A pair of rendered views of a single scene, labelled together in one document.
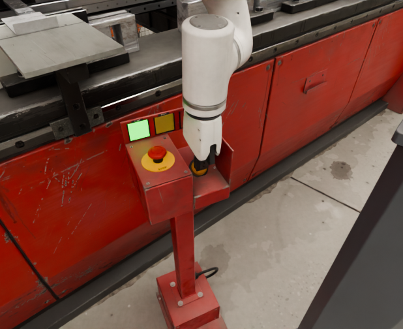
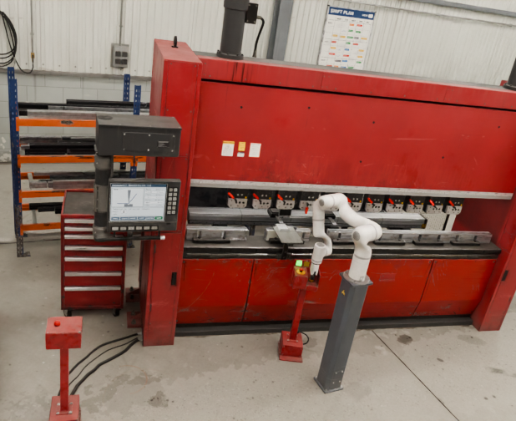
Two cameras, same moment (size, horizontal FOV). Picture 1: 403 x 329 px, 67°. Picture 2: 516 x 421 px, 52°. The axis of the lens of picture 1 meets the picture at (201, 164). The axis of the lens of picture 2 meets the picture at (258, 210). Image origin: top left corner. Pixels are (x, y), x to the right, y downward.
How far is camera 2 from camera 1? 3.61 m
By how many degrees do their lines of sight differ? 25
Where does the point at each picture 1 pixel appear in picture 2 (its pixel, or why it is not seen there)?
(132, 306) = (266, 340)
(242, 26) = (329, 247)
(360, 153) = (425, 337)
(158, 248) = (285, 326)
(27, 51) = (282, 236)
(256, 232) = not seen: hidden behind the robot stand
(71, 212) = (267, 283)
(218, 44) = (320, 249)
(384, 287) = (338, 311)
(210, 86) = (317, 256)
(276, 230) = not seen: hidden behind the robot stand
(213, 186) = (313, 285)
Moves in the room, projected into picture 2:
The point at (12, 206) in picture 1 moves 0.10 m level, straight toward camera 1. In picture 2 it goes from (256, 271) to (260, 278)
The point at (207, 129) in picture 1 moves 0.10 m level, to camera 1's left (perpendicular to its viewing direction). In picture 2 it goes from (314, 266) to (302, 262)
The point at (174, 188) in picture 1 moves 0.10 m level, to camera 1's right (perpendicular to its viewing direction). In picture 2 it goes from (302, 279) to (314, 283)
